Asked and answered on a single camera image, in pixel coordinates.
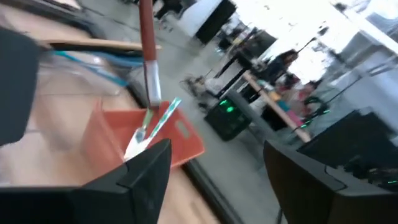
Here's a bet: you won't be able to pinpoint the narrow clear plastic bin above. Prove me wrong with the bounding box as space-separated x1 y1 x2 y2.
37 40 147 100

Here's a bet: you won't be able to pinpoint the black panel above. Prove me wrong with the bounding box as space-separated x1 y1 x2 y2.
195 0 238 44

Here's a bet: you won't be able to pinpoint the reddish brown wooden spoon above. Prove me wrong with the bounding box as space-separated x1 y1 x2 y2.
138 0 163 109

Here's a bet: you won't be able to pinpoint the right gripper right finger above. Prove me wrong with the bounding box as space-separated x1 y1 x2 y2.
263 139 398 224

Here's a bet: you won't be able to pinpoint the knife with patterned handle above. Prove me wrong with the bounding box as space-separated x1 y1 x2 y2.
136 96 183 150

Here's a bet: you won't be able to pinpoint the wooden slotted spatula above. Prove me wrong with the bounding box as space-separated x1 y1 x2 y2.
39 37 162 52

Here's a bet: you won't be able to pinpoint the long wooden top desk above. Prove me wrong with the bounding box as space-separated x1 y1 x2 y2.
241 70 312 143

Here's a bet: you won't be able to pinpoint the computer tower green lights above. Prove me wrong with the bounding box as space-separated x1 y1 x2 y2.
203 97 253 141

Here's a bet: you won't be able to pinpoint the large black box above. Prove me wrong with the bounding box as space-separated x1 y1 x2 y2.
297 108 398 187

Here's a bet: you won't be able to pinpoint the orange plastic bin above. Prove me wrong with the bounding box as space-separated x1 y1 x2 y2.
81 98 206 177

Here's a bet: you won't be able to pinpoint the person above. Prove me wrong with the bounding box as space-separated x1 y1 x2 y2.
269 49 300 82

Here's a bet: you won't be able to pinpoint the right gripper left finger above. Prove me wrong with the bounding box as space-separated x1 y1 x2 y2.
0 139 172 224

